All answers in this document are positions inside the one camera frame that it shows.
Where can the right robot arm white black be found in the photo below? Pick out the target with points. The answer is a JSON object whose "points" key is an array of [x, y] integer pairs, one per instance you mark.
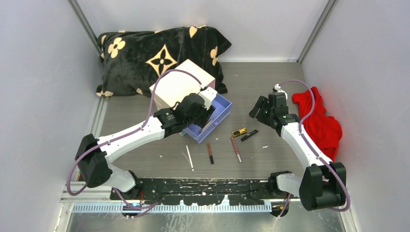
{"points": [[323, 184]]}

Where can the rose gold lipstick tube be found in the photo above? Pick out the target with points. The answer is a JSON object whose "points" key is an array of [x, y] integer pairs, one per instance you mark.
{"points": [[207, 124]]}

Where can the pastel mini drawer organizer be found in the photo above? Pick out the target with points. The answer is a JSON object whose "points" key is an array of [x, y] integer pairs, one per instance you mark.
{"points": [[176, 85]]}

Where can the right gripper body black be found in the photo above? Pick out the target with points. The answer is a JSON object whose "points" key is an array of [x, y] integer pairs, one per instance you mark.
{"points": [[265, 114]]}

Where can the white makeup pencil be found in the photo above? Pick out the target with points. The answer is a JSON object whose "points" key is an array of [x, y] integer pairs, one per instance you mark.
{"points": [[190, 159]]}

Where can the gold black lipstick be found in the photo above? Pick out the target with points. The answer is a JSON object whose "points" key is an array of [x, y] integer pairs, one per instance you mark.
{"points": [[239, 132]]}

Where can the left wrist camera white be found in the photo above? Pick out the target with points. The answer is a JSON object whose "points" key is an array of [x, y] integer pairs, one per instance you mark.
{"points": [[208, 94]]}

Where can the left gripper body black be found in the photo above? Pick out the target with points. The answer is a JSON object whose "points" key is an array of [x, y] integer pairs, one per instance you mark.
{"points": [[202, 118]]}

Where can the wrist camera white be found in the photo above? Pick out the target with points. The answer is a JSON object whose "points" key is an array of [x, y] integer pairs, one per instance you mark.
{"points": [[208, 94], [277, 88]]}

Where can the brown short lip pencil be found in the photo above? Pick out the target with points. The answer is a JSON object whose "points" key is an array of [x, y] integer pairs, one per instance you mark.
{"points": [[210, 153]]}

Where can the aluminium slotted rail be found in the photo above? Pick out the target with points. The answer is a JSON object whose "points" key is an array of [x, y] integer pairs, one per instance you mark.
{"points": [[181, 208]]}

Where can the red makeup pencil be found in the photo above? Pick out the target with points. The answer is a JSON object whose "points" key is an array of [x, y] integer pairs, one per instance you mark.
{"points": [[236, 149]]}

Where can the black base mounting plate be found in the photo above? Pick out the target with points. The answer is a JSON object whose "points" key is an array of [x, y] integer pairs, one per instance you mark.
{"points": [[190, 191]]}

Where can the black floral plush blanket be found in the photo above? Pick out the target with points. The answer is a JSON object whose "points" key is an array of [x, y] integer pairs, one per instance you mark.
{"points": [[133, 60]]}

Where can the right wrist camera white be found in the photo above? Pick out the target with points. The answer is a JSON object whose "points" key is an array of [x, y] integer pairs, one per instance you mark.
{"points": [[277, 88]]}

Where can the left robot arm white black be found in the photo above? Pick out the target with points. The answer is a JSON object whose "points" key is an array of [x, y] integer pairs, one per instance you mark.
{"points": [[96, 155]]}

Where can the red cloth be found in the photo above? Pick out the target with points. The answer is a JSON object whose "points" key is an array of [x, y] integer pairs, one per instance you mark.
{"points": [[325, 131]]}

